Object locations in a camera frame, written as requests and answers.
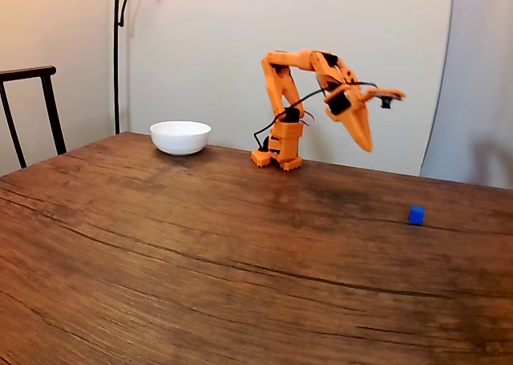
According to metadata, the white backdrop board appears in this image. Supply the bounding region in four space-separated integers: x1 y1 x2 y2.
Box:
128 0 456 177

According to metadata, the black floor lamp pole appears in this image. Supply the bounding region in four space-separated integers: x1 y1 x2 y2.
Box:
113 0 135 136

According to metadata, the blue cube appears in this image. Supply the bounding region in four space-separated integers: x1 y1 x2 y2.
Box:
408 205 426 226

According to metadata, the white bowl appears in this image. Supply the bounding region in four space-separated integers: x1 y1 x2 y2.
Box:
149 120 212 156

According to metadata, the wrist camera on orange mount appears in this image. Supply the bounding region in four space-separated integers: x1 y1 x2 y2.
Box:
362 86 407 110

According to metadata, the dark wooden chair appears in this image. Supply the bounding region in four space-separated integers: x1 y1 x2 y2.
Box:
0 65 68 170

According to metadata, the black camera cable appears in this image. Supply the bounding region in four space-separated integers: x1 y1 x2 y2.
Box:
253 81 380 149

